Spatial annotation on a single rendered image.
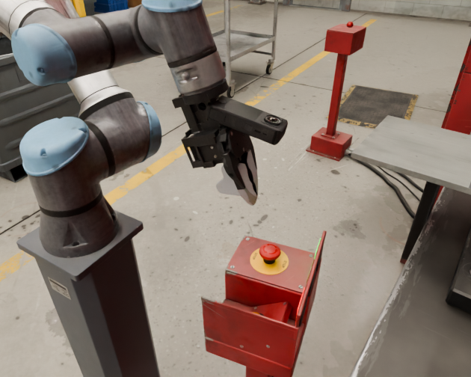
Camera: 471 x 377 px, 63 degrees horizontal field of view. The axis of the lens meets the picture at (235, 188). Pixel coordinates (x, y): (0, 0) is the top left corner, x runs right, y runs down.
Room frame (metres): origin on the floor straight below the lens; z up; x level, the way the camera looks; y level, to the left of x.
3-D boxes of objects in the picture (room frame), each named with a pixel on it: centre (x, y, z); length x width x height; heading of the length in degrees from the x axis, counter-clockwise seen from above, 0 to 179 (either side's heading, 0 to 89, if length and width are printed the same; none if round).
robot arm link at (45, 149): (0.61, 0.31, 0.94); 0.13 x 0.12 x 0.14; 139
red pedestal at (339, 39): (2.36, -0.64, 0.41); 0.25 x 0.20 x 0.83; 54
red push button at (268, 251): (0.52, -0.06, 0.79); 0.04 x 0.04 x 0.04
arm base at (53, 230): (0.61, 0.32, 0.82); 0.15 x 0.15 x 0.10
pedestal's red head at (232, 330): (0.47, -0.06, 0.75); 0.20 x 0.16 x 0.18; 158
